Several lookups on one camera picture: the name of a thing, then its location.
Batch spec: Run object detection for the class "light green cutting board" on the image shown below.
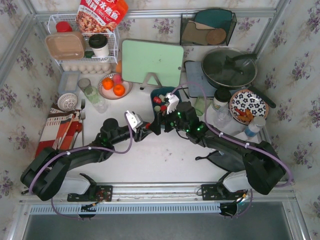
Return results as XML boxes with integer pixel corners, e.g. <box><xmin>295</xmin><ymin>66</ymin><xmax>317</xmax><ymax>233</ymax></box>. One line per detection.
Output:
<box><xmin>121</xmin><ymin>39</ymin><xmax>184</xmax><ymax>87</ymax></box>

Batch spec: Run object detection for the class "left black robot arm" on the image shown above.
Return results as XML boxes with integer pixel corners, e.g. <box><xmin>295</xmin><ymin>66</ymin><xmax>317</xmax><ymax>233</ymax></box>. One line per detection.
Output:
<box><xmin>20</xmin><ymin>111</ymin><xmax>152</xmax><ymax>201</ymax></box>

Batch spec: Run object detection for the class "white cup black lid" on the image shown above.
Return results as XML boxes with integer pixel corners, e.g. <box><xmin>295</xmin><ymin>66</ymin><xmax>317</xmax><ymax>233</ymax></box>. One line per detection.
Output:
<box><xmin>88</xmin><ymin>34</ymin><xmax>110</xmax><ymax>57</ymax></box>

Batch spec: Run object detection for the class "beige plastic container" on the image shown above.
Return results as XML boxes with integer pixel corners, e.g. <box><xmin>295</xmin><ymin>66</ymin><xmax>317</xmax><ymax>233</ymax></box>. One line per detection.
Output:
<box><xmin>45</xmin><ymin>31</ymin><xmax>86</xmax><ymax>61</ymax></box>

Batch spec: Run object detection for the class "teal storage basket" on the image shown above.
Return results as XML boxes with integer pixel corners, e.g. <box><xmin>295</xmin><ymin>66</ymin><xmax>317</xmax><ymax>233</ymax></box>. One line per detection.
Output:
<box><xmin>150</xmin><ymin>86</ymin><xmax>182</xmax><ymax>121</ymax></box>

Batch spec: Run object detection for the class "red lid jar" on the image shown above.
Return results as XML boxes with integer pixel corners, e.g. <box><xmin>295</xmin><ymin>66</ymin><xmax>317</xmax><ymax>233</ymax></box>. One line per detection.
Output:
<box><xmin>55</xmin><ymin>21</ymin><xmax>73</xmax><ymax>33</ymax></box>

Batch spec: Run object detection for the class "white bottle blue label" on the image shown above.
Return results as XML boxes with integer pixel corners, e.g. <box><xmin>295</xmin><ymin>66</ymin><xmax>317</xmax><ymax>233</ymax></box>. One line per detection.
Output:
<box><xmin>244</xmin><ymin>116</ymin><xmax>266</xmax><ymax>139</ymax></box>

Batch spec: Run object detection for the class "red snack bag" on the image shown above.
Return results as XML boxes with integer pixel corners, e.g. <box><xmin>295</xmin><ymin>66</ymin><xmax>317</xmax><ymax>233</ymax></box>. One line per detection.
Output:
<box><xmin>75</xmin><ymin>0</ymin><xmax>129</xmax><ymax>33</ymax></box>

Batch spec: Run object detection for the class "clear storage box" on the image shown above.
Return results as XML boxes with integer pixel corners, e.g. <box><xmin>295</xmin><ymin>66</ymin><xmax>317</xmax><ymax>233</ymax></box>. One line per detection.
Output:
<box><xmin>58</xmin><ymin>71</ymin><xmax>81</xmax><ymax>95</ymax></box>

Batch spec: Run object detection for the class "black frying pan with lid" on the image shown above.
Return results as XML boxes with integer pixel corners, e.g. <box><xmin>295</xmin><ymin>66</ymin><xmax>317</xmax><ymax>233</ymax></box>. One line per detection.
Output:
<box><xmin>201</xmin><ymin>47</ymin><xmax>277</xmax><ymax>109</ymax></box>

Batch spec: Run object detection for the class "fruit plate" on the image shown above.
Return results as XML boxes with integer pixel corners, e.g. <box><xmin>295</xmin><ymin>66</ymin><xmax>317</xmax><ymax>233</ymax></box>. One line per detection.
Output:
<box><xmin>97</xmin><ymin>73</ymin><xmax>133</xmax><ymax>100</ymax></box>

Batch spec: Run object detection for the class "white strainer basket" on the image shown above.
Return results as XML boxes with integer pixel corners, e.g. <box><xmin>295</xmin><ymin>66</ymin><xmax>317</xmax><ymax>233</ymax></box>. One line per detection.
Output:
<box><xmin>57</xmin><ymin>93</ymin><xmax>78</xmax><ymax>112</ymax></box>

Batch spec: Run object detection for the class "grey green tumbler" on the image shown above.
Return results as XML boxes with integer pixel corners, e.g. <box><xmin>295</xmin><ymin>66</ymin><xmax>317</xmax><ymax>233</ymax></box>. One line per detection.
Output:
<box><xmin>77</xmin><ymin>78</ymin><xmax>100</xmax><ymax>105</ymax></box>

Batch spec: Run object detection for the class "flower patterned plate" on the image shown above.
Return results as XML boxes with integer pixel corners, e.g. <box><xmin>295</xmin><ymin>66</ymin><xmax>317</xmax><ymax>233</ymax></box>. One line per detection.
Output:
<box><xmin>229</xmin><ymin>89</ymin><xmax>269</xmax><ymax>125</ymax></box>

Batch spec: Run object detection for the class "blue grey trivet mat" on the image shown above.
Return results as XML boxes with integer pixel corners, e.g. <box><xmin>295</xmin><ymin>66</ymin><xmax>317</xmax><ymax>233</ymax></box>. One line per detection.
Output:
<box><xmin>184</xmin><ymin>60</ymin><xmax>217</xmax><ymax>98</ymax></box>

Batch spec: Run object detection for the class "jar with black lid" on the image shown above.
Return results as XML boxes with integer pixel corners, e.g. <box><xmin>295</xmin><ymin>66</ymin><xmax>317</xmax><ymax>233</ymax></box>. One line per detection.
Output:
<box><xmin>212</xmin><ymin>87</ymin><xmax>232</xmax><ymax>111</ymax></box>

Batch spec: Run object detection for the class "green glass cup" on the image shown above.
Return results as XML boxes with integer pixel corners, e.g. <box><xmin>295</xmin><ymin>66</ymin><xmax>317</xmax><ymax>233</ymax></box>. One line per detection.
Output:
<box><xmin>194</xmin><ymin>96</ymin><xmax>207</xmax><ymax>117</ymax></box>

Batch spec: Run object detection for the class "clear glass tumbler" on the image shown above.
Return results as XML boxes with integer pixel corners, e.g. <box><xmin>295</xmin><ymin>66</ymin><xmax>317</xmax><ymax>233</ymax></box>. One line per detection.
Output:
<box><xmin>93</xmin><ymin>98</ymin><xmax>108</xmax><ymax>114</ymax></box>

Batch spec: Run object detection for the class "white wire rack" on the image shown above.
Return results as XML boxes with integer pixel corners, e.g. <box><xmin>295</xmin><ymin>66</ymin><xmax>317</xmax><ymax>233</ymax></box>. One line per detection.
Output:
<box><xmin>47</xmin><ymin>13</ymin><xmax>119</xmax><ymax>66</ymax></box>

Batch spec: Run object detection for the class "egg tray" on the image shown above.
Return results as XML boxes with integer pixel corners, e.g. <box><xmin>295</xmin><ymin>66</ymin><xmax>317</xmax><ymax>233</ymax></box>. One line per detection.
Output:
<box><xmin>61</xmin><ymin>62</ymin><xmax>112</xmax><ymax>74</ymax></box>

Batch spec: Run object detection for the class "clear plastic cup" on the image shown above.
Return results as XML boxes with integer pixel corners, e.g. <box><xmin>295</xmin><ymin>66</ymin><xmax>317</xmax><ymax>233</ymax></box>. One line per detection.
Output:
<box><xmin>215</xmin><ymin>108</ymin><xmax>233</xmax><ymax>129</ymax></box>

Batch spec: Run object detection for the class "black mesh holder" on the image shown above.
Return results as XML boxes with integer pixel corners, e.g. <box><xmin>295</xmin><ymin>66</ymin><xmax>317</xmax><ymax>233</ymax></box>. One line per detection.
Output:
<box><xmin>179</xmin><ymin>8</ymin><xmax>237</xmax><ymax>46</ymax></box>

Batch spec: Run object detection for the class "striped kitchen towel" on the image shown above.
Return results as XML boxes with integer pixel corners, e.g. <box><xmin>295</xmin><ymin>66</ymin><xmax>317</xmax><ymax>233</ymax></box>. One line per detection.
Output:
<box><xmin>34</xmin><ymin>104</ymin><xmax>81</xmax><ymax>157</ymax></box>

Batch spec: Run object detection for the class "red capsule left lower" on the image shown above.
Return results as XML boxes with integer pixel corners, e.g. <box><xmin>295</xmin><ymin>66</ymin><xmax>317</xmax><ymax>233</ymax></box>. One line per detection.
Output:
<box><xmin>152</xmin><ymin>96</ymin><xmax>162</xmax><ymax>104</ymax></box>

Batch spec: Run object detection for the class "silver fork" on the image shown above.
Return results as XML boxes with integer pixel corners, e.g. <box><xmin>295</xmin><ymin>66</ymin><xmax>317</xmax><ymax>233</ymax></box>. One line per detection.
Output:
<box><xmin>80</xmin><ymin>98</ymin><xmax>86</xmax><ymax>146</ymax></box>

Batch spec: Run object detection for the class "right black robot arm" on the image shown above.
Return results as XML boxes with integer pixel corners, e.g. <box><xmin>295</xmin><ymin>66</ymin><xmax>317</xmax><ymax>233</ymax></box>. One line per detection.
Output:
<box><xmin>149</xmin><ymin>92</ymin><xmax>293</xmax><ymax>199</ymax></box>

